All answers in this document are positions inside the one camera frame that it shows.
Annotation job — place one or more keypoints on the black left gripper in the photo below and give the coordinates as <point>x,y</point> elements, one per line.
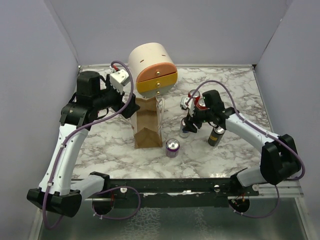
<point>132,108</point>

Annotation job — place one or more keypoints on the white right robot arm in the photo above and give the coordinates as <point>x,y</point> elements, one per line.
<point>279,158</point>

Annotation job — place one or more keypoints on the red cola can front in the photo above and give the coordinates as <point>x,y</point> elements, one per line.
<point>201,104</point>

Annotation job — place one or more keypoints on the silver blue energy drink can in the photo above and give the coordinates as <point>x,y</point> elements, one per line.
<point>183,133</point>

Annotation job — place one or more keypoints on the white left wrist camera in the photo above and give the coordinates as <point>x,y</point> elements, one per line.
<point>119,80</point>

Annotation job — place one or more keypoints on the brown canvas bag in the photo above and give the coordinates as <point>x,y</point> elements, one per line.
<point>146,123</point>

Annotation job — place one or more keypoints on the red cola can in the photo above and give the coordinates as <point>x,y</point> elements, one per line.
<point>201,104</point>
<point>194,94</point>

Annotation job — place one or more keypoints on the cream round drawer cabinet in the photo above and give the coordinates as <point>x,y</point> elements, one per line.
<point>152,69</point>

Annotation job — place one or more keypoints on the red cola can rear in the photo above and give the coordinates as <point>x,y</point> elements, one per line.
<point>194,94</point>

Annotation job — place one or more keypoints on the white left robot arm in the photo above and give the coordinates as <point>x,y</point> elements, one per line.
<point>94,93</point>

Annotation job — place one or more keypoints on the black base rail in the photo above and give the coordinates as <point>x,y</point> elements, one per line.
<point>170,193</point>

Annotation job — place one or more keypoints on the black yellow can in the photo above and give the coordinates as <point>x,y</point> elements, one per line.
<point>215,136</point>

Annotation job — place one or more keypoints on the purple fanta can front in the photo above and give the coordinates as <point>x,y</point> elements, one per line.
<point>172,148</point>

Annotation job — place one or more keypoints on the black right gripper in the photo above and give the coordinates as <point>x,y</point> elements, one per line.
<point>189,123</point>

